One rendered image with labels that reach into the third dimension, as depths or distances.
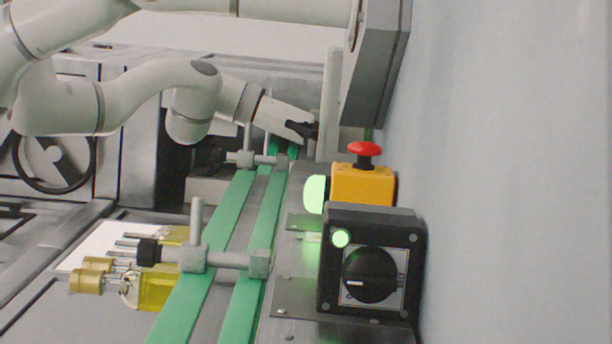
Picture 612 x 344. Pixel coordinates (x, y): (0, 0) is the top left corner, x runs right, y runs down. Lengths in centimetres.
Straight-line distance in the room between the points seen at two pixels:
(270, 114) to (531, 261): 117
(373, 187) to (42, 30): 49
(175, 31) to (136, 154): 278
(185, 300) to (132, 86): 69
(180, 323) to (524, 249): 40
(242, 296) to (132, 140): 156
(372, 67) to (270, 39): 390
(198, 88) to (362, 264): 80
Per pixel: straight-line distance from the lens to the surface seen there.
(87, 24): 125
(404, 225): 75
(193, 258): 90
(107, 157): 240
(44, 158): 244
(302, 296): 80
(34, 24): 126
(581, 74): 38
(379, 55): 115
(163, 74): 147
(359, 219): 75
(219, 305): 83
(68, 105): 143
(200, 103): 150
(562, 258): 37
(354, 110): 132
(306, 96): 232
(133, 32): 517
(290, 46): 507
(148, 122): 237
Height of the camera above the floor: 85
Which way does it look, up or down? level
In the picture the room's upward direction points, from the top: 84 degrees counter-clockwise
